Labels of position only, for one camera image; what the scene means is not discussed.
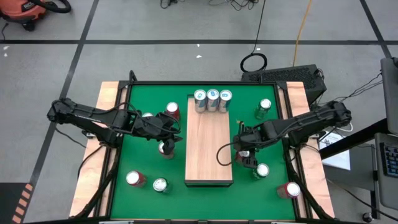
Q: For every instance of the black round knob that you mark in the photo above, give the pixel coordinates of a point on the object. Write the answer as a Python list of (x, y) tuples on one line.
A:
[(367, 216)]

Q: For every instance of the grey monitor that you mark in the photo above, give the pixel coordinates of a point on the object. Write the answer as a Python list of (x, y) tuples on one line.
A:
[(391, 93)]

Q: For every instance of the red Fanta soda can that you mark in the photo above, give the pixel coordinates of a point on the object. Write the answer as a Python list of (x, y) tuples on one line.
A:
[(161, 149), (147, 114), (293, 189), (172, 107), (244, 153), (133, 178)]

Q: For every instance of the silver metal mounting bracket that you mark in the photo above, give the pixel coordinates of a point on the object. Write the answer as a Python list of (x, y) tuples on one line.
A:
[(90, 134)]

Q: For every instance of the green tray table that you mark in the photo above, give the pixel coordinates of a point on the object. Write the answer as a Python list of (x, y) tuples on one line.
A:
[(199, 83)]

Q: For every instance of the black orange striped floor mat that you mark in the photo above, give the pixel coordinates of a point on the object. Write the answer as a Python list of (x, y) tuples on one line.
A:
[(9, 205)]

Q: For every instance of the orange shop vacuum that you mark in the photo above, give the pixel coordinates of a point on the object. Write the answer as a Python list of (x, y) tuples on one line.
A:
[(21, 11)]

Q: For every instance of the blue silver Red Bull can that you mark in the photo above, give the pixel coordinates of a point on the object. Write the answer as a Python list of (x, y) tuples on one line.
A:
[(226, 95), (213, 94), (200, 95)]

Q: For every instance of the wooden table side board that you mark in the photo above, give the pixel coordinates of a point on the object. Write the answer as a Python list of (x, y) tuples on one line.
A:
[(88, 168), (315, 177)]

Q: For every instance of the green Sprite soda can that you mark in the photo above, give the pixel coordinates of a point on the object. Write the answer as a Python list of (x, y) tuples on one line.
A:
[(160, 184), (265, 103), (262, 170)]

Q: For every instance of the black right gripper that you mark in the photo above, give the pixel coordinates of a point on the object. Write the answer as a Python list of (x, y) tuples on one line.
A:
[(248, 137)]

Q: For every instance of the black metal beam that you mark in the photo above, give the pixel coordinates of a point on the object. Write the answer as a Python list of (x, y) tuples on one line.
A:
[(351, 141)]

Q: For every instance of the grey desk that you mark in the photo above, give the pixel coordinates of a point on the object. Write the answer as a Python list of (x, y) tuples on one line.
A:
[(387, 193)]

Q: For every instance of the black mesh computer case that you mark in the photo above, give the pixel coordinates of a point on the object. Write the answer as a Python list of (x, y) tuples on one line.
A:
[(289, 74)]

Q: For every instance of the wooden shelf with black frame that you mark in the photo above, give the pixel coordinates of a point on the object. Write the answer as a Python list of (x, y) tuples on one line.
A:
[(208, 155)]

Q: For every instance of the white paper sheet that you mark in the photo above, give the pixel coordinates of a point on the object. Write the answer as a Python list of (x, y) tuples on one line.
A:
[(340, 160)]

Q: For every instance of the dark computer keyboard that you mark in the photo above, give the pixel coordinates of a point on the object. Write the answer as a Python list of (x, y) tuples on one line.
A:
[(391, 160)]

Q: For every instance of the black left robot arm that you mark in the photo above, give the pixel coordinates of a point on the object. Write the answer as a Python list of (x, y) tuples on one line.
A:
[(90, 115)]

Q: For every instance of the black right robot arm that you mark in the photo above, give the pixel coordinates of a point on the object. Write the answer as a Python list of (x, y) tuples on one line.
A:
[(311, 119)]

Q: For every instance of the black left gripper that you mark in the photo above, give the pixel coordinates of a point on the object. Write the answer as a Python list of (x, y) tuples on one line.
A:
[(152, 129)]

